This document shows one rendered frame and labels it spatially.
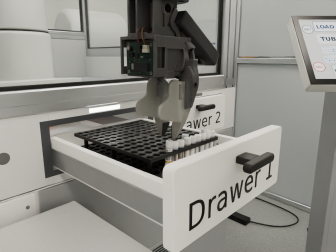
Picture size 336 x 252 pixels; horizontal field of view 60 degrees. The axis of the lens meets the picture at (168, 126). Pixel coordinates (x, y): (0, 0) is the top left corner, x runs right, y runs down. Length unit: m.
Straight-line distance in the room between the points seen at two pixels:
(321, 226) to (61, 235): 1.13
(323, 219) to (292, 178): 0.91
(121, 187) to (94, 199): 0.27
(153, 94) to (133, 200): 0.16
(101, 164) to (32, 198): 0.20
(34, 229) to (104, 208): 0.21
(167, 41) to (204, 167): 0.17
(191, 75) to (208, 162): 0.13
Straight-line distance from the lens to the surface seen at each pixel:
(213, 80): 0.94
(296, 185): 2.29
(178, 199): 0.35
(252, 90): 2.32
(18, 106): 0.57
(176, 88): 0.43
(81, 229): 0.55
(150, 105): 0.46
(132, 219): 0.81
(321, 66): 1.13
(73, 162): 0.55
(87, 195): 0.69
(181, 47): 0.41
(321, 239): 1.46
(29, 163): 0.60
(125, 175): 0.43
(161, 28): 0.42
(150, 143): 0.53
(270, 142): 0.53
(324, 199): 1.39
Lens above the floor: 1.05
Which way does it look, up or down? 13 degrees down
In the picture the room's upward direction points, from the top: straight up
